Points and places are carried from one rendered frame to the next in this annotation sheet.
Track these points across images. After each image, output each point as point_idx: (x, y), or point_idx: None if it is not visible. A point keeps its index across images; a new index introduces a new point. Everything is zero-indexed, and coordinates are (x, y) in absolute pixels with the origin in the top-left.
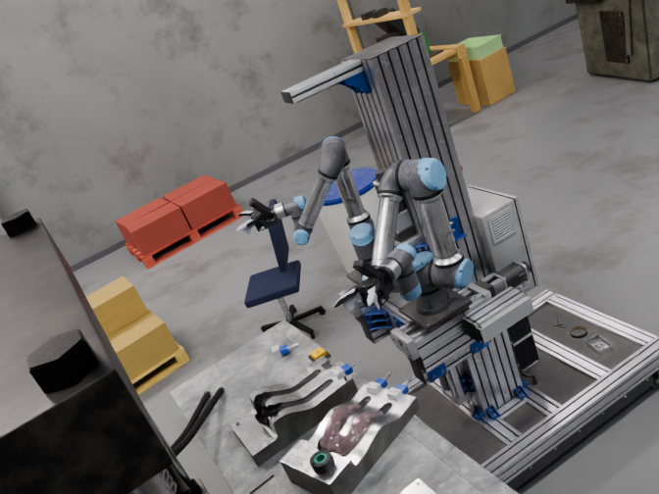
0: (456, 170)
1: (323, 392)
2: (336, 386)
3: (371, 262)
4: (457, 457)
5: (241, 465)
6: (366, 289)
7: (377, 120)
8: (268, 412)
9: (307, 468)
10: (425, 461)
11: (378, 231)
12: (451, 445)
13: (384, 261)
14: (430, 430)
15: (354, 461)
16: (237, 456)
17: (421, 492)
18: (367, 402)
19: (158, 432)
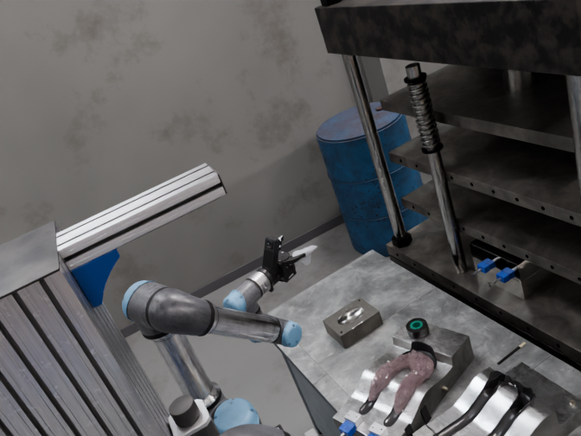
0: None
1: (443, 425)
2: (424, 429)
3: None
4: (313, 375)
5: (550, 376)
6: (281, 250)
7: (117, 339)
8: (498, 371)
9: (435, 329)
10: (341, 373)
11: (245, 311)
12: (316, 385)
13: (254, 275)
14: (331, 400)
15: (394, 349)
16: (564, 387)
17: (339, 326)
18: (389, 420)
19: (337, 52)
